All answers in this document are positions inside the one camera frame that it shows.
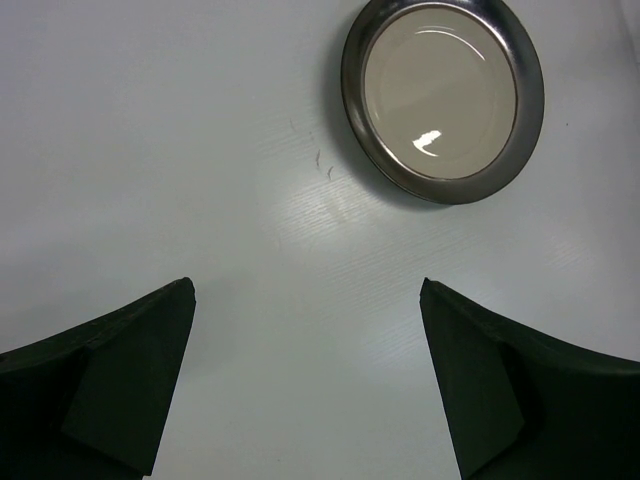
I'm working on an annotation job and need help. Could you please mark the grey rim plate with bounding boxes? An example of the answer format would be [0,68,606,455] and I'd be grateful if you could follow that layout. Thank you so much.
[340,1,545,205]

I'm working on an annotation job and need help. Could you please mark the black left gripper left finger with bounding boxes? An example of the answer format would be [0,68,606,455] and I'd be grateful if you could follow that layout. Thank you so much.
[1,278,196,479]

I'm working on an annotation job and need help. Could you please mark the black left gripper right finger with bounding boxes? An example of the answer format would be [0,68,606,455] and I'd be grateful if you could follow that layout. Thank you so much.
[420,279,639,479]

